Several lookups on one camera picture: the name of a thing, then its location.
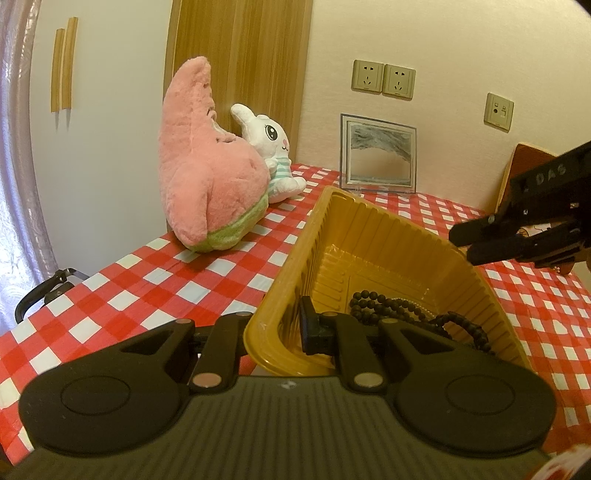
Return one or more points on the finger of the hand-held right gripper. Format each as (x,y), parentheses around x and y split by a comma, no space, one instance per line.
(475,230)
(498,253)

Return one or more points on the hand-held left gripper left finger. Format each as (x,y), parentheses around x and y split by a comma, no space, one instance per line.
(226,337)

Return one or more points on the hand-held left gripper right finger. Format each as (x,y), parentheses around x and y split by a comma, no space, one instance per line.
(316,332)

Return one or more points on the orange plastic tray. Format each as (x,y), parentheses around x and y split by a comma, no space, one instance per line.
(369,249)

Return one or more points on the toast cushion with cat print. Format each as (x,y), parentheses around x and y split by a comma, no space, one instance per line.
(521,161)

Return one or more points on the red white checkered tablecloth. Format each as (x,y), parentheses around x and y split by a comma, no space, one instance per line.
(138,286)

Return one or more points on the pink starfish plush toy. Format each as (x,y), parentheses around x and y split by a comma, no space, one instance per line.
(198,175)

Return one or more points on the white rabbit plush toy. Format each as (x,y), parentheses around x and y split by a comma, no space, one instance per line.
(270,134)

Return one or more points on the pale patterned curtain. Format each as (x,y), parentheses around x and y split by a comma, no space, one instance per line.
(16,207)

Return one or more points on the wooden door panel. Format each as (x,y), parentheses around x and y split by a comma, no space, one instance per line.
(240,55)

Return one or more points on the sand art picture frame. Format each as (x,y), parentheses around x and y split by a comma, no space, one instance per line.
(378,157)

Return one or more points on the beige wall socket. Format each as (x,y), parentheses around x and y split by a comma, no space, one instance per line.
(398,81)
(368,75)

